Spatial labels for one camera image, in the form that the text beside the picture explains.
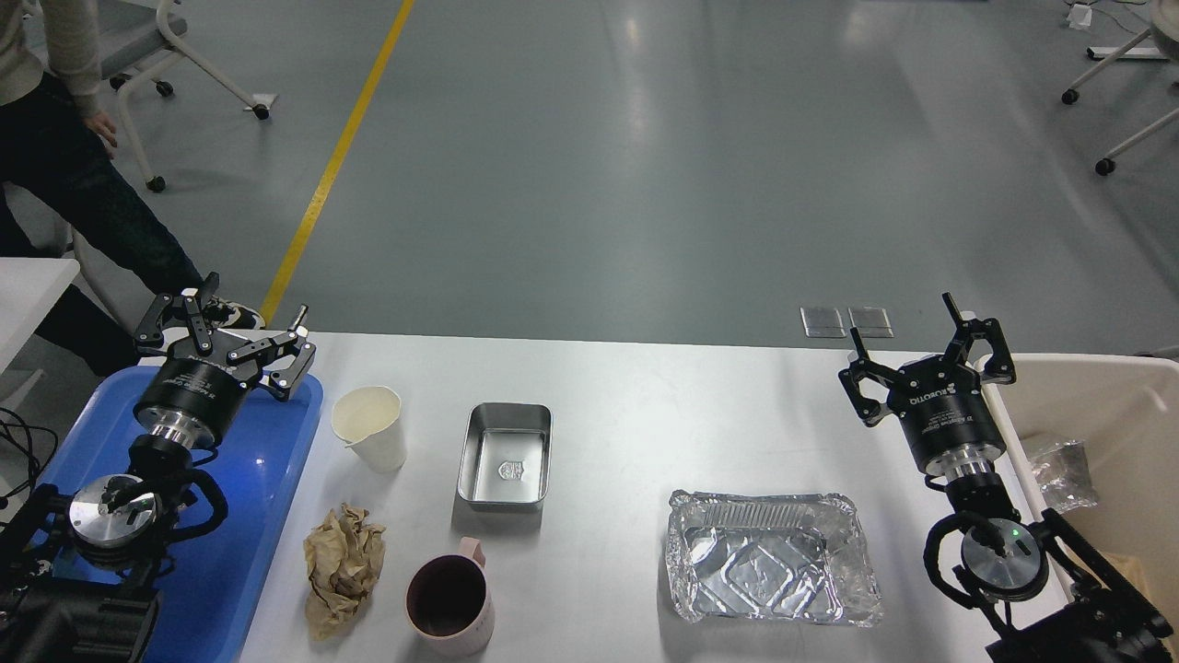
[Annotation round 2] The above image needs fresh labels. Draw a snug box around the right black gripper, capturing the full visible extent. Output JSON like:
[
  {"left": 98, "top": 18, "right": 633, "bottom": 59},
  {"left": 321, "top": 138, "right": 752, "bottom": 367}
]
[{"left": 838, "top": 293, "right": 1017, "bottom": 475}]

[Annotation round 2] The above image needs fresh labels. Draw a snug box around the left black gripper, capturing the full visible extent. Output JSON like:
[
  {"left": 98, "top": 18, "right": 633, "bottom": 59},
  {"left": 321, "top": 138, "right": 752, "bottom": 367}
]
[{"left": 134, "top": 273, "right": 317, "bottom": 449}]

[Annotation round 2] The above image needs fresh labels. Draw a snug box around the steel rectangular tin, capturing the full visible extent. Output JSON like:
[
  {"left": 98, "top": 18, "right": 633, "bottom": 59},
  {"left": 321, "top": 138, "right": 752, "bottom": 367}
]
[{"left": 456, "top": 402, "right": 552, "bottom": 513}]

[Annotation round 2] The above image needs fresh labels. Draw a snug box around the pink HOME mug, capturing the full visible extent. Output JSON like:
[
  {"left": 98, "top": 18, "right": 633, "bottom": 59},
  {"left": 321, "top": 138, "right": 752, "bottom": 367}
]
[{"left": 406, "top": 537, "right": 496, "bottom": 657}]

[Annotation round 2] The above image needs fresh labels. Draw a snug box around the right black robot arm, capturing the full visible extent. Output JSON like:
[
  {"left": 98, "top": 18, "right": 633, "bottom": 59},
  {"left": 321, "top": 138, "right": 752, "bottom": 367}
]
[{"left": 838, "top": 293, "right": 1174, "bottom": 662}]

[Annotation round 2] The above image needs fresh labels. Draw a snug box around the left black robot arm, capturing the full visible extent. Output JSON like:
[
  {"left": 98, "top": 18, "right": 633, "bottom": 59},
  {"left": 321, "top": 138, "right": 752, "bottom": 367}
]
[{"left": 4, "top": 273, "right": 316, "bottom": 662}]

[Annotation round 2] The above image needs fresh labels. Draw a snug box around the right metal floor plate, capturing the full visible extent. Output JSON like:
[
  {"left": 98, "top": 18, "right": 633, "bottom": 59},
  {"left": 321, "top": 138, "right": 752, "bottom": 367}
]
[{"left": 847, "top": 306, "right": 895, "bottom": 339}]

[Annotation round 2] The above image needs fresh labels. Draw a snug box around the metal floor plate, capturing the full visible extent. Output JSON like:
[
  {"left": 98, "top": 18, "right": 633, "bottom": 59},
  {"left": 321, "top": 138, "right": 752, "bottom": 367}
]
[
  {"left": 847, "top": 306, "right": 895, "bottom": 339},
  {"left": 801, "top": 306, "right": 847, "bottom": 339}
]

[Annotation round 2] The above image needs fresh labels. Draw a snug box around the left metal floor plate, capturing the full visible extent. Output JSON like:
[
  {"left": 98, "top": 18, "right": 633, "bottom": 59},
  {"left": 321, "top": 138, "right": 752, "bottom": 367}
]
[{"left": 801, "top": 306, "right": 847, "bottom": 339}]

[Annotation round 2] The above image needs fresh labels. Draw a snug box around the crumpled clear plastic wrap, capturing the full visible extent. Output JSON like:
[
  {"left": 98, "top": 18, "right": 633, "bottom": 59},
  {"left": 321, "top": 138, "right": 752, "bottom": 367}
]
[{"left": 1021, "top": 434, "right": 1100, "bottom": 516}]

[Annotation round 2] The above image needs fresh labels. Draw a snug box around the white paper cup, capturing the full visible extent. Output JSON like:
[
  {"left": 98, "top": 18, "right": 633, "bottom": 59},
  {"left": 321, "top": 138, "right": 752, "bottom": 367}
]
[{"left": 330, "top": 385, "right": 408, "bottom": 473}]

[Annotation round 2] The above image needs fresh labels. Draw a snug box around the beige plastic bin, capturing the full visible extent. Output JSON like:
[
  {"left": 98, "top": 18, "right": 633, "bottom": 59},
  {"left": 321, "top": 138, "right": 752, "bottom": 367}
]
[{"left": 984, "top": 354, "right": 1178, "bottom": 613}]

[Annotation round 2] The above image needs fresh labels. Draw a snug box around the white side table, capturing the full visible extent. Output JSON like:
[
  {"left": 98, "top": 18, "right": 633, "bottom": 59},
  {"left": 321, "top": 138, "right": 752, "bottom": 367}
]
[{"left": 1, "top": 257, "right": 80, "bottom": 411}]

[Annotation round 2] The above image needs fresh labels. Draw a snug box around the aluminium foil tray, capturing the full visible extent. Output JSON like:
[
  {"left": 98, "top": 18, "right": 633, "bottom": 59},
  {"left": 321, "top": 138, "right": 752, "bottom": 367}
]
[{"left": 664, "top": 490, "right": 883, "bottom": 628}]

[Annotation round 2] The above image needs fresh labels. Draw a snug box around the person in dark trousers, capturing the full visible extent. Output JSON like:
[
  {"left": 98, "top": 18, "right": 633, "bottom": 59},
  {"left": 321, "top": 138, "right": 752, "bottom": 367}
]
[{"left": 0, "top": 0, "right": 266, "bottom": 378}]

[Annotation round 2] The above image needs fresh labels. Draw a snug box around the crumpled brown paper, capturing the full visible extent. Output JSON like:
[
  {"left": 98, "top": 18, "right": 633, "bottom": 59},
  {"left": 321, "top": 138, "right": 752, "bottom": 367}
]
[{"left": 303, "top": 501, "right": 386, "bottom": 642}]

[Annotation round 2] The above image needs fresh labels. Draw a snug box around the blue plastic tray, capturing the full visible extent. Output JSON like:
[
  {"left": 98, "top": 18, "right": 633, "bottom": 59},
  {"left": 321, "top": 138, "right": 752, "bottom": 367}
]
[{"left": 41, "top": 366, "right": 321, "bottom": 662}]

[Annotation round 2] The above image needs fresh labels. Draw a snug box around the brown paper in bin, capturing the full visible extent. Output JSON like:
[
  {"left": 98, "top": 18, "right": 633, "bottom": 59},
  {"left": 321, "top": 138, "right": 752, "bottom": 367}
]
[{"left": 1096, "top": 547, "right": 1175, "bottom": 657}]

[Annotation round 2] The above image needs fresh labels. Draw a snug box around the grey office chair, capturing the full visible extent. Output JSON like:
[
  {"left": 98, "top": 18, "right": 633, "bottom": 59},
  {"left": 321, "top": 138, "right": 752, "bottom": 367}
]
[{"left": 97, "top": 1, "right": 274, "bottom": 192}]

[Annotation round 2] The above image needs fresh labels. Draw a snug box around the white floor power adapter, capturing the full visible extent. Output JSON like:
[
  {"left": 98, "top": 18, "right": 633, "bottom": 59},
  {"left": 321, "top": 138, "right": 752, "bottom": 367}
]
[{"left": 1066, "top": 1, "right": 1093, "bottom": 32}]

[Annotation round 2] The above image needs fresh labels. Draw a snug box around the white chair base right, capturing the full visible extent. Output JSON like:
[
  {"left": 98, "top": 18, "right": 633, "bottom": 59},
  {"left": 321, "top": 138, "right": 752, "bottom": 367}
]
[{"left": 1061, "top": 0, "right": 1179, "bottom": 177}]

